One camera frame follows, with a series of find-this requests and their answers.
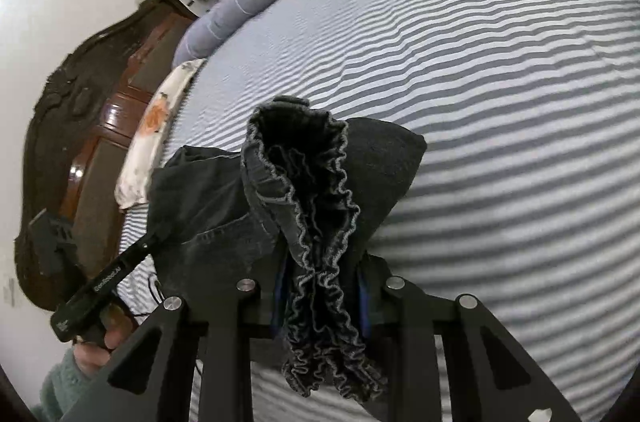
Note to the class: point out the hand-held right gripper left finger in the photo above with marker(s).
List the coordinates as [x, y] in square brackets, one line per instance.
[278, 302]

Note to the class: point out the dark grey denim pants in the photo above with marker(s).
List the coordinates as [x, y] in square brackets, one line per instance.
[310, 182]

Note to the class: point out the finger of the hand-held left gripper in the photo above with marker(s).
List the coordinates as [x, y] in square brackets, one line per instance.
[159, 237]

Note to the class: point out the dark carved wooden headboard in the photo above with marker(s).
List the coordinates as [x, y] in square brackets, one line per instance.
[105, 117]

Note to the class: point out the grey white striped bed sheet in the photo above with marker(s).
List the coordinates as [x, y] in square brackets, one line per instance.
[475, 102]

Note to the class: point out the floral pillow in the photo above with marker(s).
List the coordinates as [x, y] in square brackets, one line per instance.
[150, 122]

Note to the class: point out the person's left hand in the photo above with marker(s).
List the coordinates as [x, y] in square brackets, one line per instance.
[102, 349]

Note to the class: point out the person's left forearm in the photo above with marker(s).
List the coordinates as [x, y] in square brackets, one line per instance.
[60, 392]

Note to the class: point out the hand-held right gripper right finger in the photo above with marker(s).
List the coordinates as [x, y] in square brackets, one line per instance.
[364, 307]

